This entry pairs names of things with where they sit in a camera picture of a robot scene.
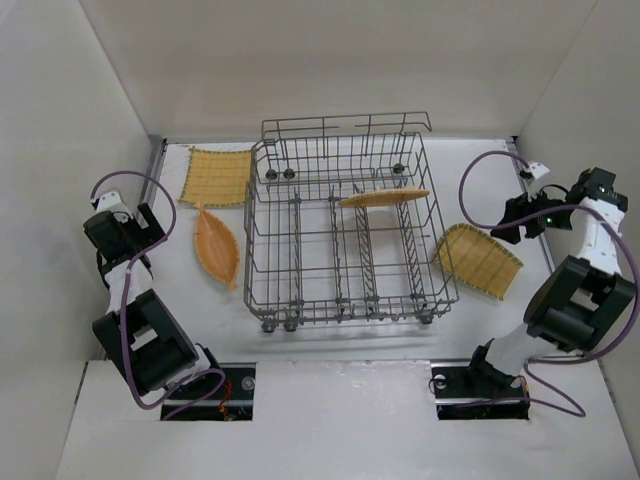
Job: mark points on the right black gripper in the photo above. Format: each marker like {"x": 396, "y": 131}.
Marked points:
{"x": 513, "y": 220}

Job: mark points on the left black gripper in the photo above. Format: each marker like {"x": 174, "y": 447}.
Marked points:
{"x": 151, "y": 226}

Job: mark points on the orange rounded woven plate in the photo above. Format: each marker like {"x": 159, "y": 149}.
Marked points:
{"x": 383, "y": 197}

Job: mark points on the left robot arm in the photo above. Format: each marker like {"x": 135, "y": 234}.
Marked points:
{"x": 138, "y": 333}

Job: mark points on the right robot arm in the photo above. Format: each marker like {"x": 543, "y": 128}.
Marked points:
{"x": 577, "y": 305}

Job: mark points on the orange leaf-shaped woven plate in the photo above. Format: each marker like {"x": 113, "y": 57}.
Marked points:
{"x": 216, "y": 248}

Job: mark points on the yellow square woven plate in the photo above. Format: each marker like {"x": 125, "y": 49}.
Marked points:
{"x": 216, "y": 179}

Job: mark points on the left aluminium rail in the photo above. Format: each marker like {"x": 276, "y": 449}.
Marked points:
{"x": 158, "y": 146}

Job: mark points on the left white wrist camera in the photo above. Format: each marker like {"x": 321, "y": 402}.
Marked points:
{"x": 111, "y": 201}

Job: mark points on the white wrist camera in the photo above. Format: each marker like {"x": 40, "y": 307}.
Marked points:
{"x": 534, "y": 175}
{"x": 111, "y": 201}

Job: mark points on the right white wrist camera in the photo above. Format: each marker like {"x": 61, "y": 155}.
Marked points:
{"x": 534, "y": 175}

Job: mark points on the grey wire dish rack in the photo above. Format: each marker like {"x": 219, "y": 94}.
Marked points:
{"x": 308, "y": 260}

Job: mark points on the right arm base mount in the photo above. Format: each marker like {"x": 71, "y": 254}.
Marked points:
{"x": 461, "y": 395}

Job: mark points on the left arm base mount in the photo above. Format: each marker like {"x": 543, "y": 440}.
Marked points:
{"x": 232, "y": 401}

